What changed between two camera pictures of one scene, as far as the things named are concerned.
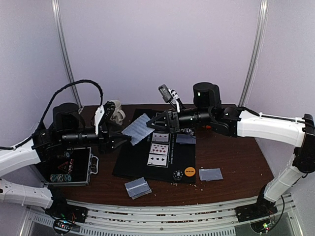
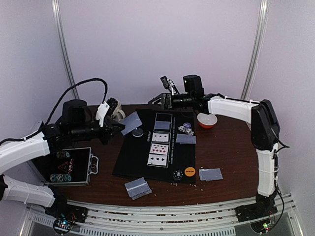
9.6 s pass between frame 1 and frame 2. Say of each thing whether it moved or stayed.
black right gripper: moved
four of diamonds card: stayed
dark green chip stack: stayed
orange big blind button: stayed
